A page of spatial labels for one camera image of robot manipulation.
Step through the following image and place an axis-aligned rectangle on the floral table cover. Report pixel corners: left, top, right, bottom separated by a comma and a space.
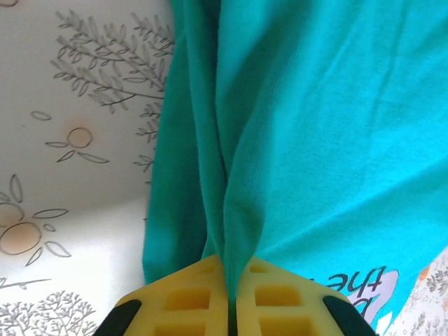
0, 0, 448, 336

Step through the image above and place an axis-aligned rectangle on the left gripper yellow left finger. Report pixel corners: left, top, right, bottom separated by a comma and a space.
94, 253, 232, 336

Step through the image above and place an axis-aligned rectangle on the teal t-shirt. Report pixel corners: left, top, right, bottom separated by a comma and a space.
141, 0, 448, 336

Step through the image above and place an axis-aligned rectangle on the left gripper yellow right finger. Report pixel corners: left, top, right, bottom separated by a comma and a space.
232, 256, 382, 336

